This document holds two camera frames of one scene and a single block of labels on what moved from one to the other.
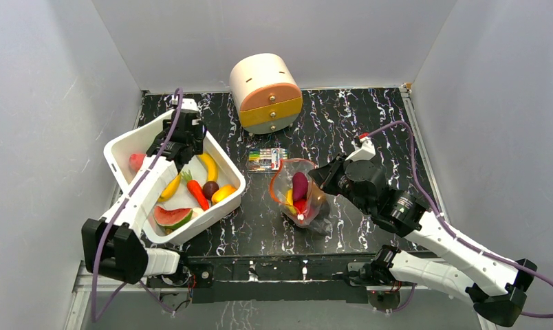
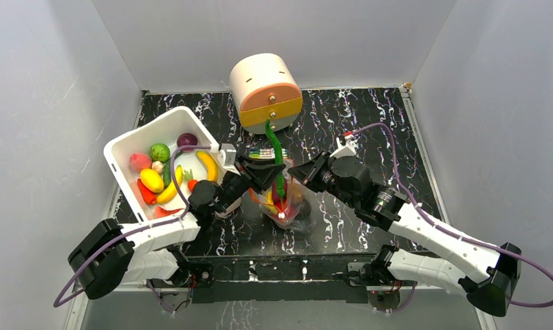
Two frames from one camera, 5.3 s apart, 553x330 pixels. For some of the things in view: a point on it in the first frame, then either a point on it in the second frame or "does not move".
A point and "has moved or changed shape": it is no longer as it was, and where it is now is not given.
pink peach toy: [135, 160] does not move
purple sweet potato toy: [300, 186] -> [278, 201]
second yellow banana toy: [211, 167] does not move
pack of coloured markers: [266, 159] does not move
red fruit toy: [300, 205] -> [291, 211]
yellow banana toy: [290, 201] -> [269, 202]
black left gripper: [197, 141] -> [264, 178]
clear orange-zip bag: [298, 197] has moved or changed shape
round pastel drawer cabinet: [267, 95] does not move
